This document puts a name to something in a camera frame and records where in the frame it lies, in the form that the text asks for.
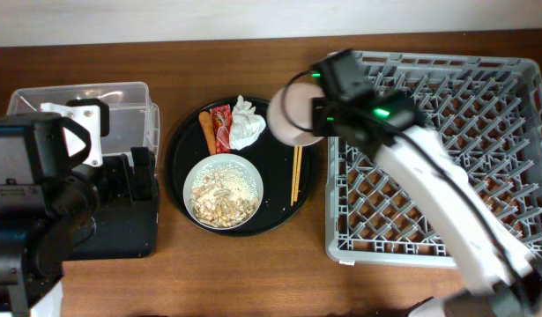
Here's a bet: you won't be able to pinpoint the grey dishwasher rack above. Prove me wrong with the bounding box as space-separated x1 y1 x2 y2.
325 51 542 268

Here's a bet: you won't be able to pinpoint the black rectangular tray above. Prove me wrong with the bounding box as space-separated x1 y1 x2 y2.
69 156 160 261

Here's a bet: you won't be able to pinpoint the grey plate with food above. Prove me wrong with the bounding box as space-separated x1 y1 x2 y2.
182 154 264 232

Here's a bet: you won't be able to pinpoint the white tissue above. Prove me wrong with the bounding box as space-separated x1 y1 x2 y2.
229 95 266 150

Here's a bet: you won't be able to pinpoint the red snack wrapper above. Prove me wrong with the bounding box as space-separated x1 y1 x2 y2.
210 105 233 154

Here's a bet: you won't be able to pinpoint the round black tray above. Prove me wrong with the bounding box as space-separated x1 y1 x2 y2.
164 97 317 237

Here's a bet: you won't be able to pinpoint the orange sausage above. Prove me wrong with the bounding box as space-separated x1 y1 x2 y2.
198 111 217 155

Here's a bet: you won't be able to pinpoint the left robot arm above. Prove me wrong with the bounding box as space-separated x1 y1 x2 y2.
0 99 160 316

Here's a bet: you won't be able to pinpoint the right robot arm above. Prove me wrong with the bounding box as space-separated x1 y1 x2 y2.
312 49 542 316

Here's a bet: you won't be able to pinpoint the clear plastic bin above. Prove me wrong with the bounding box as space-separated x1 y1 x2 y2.
7 82 160 157

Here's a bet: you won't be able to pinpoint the white bowl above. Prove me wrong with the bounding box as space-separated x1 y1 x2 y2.
266 83 323 146

